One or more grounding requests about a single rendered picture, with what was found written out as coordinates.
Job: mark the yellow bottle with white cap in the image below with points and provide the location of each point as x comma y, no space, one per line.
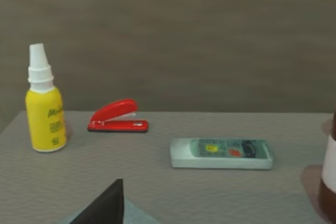
45,108

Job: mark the white remote control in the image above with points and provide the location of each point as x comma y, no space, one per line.
220,154

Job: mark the red stapler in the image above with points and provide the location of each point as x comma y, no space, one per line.
118,121

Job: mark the brown bottle with white label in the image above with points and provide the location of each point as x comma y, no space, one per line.
328,176

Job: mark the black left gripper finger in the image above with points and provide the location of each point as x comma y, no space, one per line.
107,205

